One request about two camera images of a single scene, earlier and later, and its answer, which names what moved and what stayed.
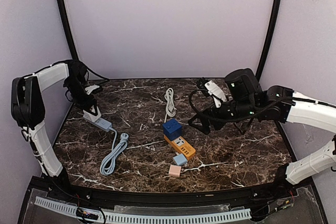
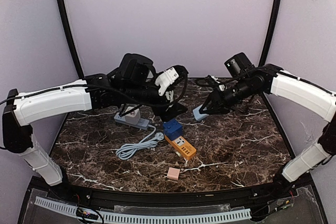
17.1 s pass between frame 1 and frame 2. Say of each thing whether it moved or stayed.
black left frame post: stayed
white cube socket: moved
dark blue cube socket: stayed
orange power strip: stayed
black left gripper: moved
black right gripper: moved
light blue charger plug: moved
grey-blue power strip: moved
